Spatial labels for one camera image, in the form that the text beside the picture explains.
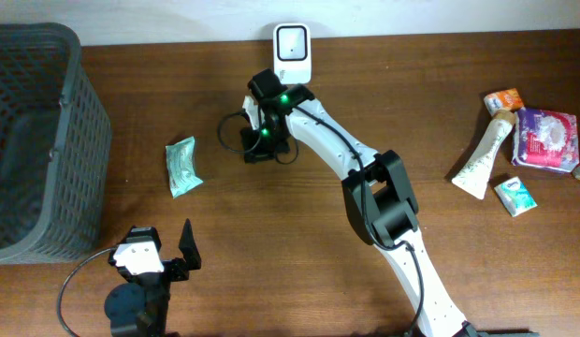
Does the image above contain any teal wet wipe pouch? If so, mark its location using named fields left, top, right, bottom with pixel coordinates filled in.
left=166, top=137, right=203, bottom=198

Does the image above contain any white green tube brown cap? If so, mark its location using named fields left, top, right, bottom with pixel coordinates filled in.
left=451, top=110, right=516, bottom=199

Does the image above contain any small orange tissue pack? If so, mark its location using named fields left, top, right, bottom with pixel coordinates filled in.
left=484, top=88, right=524, bottom=116

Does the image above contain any small teal tissue pack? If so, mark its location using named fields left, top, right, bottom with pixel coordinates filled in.
left=494, top=177, right=538, bottom=217

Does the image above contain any purple white tissue pack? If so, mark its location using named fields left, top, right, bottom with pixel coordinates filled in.
left=511, top=108, right=580, bottom=173

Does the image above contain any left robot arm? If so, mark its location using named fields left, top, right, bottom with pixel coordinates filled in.
left=104, top=220, right=202, bottom=337

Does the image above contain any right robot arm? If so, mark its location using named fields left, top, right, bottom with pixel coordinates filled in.
left=241, top=68, right=478, bottom=336

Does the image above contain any grey plastic mesh basket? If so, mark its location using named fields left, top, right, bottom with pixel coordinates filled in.
left=0, top=22, right=112, bottom=265

